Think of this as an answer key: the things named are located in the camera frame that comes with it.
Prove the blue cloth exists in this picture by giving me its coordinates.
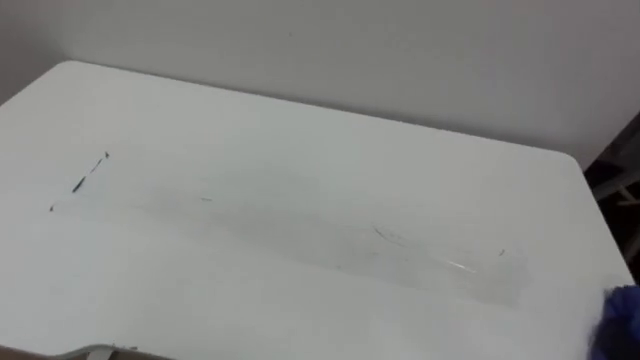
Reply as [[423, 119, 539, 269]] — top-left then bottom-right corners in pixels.
[[587, 283, 640, 360]]

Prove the white desk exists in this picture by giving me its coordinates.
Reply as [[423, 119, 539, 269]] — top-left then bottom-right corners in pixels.
[[0, 59, 637, 360]]

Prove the dark metal frame stand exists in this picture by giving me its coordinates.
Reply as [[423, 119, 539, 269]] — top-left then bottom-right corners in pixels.
[[582, 110, 640, 284]]

